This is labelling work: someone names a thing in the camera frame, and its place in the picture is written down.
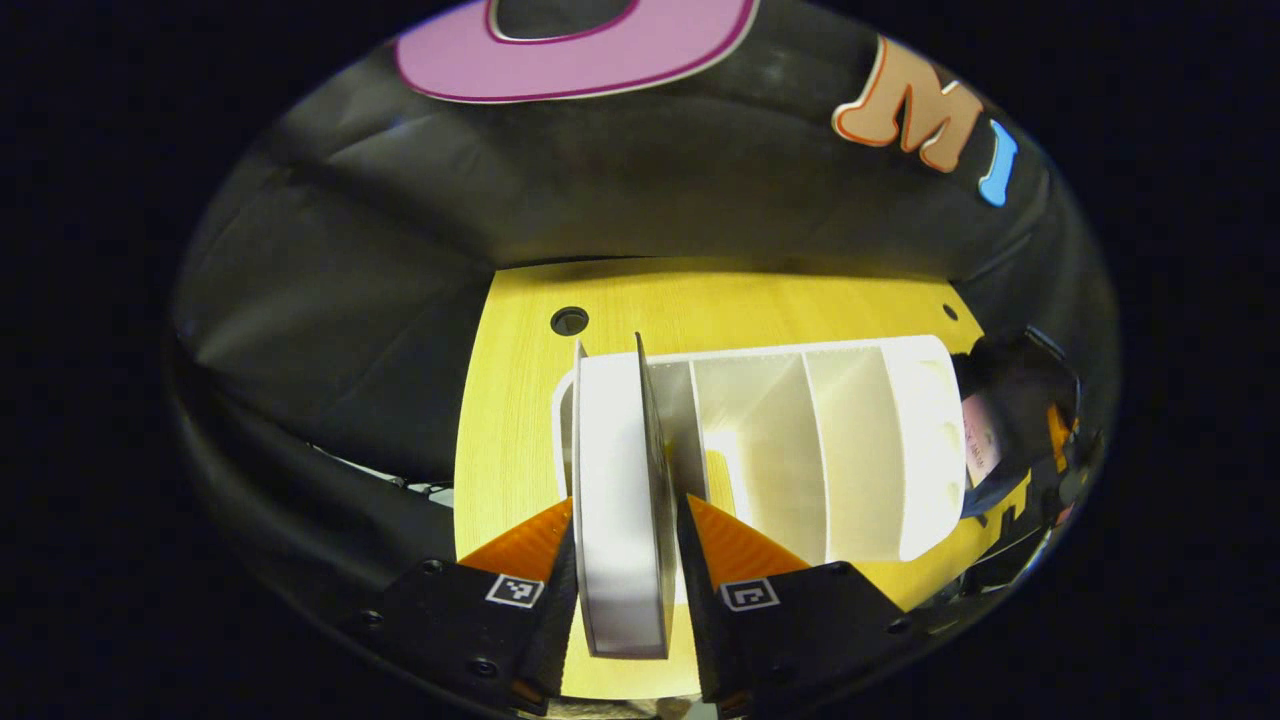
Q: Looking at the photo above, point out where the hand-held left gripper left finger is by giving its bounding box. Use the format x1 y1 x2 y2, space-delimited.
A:
355 497 581 713

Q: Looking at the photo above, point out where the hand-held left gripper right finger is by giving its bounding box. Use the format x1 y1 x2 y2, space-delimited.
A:
678 493 916 706

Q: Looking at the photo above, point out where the blue schoolbag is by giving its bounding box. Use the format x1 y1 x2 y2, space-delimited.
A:
955 335 1083 521

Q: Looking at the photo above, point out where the pink book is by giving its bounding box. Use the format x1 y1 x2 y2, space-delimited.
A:
962 393 1004 488

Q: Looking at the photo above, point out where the black backdrop cloth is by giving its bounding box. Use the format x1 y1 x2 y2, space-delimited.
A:
170 0 1121 641

